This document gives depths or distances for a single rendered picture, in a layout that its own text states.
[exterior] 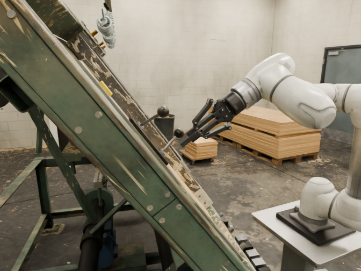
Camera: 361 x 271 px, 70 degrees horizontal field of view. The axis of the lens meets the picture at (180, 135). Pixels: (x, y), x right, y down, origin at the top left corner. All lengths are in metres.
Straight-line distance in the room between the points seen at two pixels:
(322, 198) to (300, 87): 0.93
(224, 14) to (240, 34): 0.75
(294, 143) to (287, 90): 4.22
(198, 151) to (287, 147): 1.56
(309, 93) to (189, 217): 0.46
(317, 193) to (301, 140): 3.54
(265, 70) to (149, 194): 0.52
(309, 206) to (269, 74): 0.99
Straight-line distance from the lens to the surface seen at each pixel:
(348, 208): 1.57
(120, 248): 2.27
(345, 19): 7.19
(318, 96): 0.80
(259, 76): 0.86
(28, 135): 6.53
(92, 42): 1.24
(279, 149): 4.78
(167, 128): 5.71
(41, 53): 0.58
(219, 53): 7.48
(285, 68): 0.88
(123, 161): 0.59
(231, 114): 0.86
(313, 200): 1.65
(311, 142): 5.34
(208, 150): 4.65
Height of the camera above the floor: 1.65
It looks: 14 degrees down
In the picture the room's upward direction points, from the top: straight up
